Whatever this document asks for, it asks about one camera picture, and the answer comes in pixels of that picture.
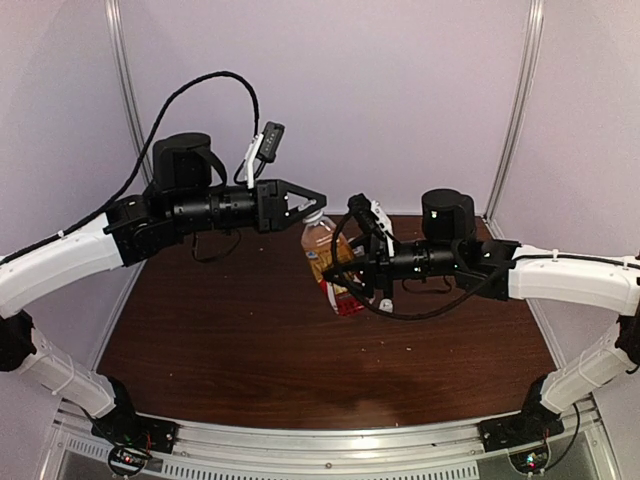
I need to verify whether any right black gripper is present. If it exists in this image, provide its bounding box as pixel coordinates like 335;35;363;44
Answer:
324;230;461;298

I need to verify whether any white tea bottle cap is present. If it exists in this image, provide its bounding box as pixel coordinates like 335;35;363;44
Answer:
303;210;324;224

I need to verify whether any amber tea bottle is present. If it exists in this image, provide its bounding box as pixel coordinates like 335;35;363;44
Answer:
301;214;364;316

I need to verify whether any white flip bottle cap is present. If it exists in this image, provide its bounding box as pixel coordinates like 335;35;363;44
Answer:
379;298;394;313

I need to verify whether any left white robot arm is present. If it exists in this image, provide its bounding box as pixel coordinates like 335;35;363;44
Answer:
1;132;327;444

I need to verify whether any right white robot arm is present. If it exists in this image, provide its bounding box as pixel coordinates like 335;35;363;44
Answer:
323;189;639;442

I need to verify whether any right black braided cable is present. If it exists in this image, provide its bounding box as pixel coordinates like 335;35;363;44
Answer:
330;212;511;320

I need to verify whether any black braided cable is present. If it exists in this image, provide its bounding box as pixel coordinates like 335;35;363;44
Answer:
0;71;262;261
330;212;511;320

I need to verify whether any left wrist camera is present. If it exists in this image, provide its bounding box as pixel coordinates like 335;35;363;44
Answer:
233;121;285;189

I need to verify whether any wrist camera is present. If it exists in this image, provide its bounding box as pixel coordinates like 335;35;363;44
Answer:
347;193;396;257
233;121;285;189

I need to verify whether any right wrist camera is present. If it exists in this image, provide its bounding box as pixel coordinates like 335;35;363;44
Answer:
347;193;396;257

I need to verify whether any left black braided cable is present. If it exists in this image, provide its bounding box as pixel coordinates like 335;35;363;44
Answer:
0;71;262;261

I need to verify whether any front aluminium rail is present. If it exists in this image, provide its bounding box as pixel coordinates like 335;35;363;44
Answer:
36;397;622;479

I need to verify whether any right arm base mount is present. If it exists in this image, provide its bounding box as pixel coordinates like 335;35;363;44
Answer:
478;410;565;476

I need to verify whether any left aluminium frame post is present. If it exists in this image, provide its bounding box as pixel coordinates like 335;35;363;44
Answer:
104;0;143;154

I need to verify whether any aluminium frame post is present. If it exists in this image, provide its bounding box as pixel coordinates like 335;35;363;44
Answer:
104;0;143;154
484;0;545;224

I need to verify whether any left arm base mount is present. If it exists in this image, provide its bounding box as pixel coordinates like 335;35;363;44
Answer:
83;411;178;478

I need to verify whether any right aluminium frame post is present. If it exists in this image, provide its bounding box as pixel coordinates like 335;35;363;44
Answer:
484;0;545;224

